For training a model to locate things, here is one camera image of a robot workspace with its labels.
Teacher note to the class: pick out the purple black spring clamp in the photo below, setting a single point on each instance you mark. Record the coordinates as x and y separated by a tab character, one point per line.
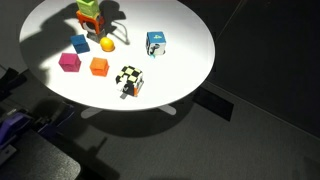
13	125
58	116

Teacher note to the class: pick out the orange cube with holes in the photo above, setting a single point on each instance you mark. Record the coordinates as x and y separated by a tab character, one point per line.
90	23

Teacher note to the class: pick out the grey speckled mounting plate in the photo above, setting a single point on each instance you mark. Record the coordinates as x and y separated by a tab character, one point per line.
40	160

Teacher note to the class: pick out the black white checkered cube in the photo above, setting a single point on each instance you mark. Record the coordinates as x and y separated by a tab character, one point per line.
130	80

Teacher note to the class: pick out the blue white number cube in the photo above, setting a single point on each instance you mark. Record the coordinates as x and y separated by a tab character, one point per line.
156	42

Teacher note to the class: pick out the yellow ball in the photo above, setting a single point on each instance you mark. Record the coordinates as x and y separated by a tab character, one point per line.
107	44

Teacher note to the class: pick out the lime green block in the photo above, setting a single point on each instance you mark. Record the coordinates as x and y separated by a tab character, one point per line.
88	7

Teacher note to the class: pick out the orange block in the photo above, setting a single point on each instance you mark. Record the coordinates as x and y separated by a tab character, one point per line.
99	66

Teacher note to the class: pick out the magenta block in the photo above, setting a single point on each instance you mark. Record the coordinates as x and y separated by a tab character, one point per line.
70	62

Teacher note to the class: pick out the blue block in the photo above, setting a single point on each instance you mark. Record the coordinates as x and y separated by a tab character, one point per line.
80	43

